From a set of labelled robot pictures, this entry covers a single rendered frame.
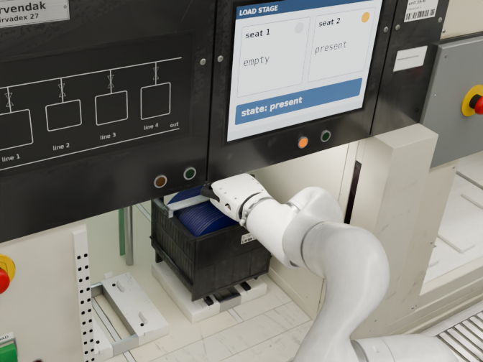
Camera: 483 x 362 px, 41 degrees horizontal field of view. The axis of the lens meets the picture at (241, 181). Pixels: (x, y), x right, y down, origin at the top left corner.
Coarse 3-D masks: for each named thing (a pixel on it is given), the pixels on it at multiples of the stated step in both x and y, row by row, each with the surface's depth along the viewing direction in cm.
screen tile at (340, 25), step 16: (320, 16) 98; (336, 16) 100; (352, 16) 102; (320, 32) 100; (336, 32) 102; (352, 32) 103; (368, 32) 106; (320, 64) 103; (336, 64) 105; (352, 64) 107
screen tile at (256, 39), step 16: (256, 32) 93; (272, 32) 94; (288, 32) 96; (304, 32) 98; (256, 48) 94; (272, 48) 96; (304, 48) 99; (240, 64) 94; (288, 64) 99; (240, 80) 95; (256, 80) 97; (272, 80) 99; (288, 80) 101; (240, 96) 97
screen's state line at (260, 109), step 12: (336, 84) 107; (348, 84) 109; (360, 84) 111; (276, 96) 101; (288, 96) 102; (300, 96) 104; (312, 96) 105; (324, 96) 107; (336, 96) 109; (348, 96) 110; (240, 108) 98; (252, 108) 99; (264, 108) 101; (276, 108) 102; (288, 108) 104; (300, 108) 105; (240, 120) 99; (252, 120) 101
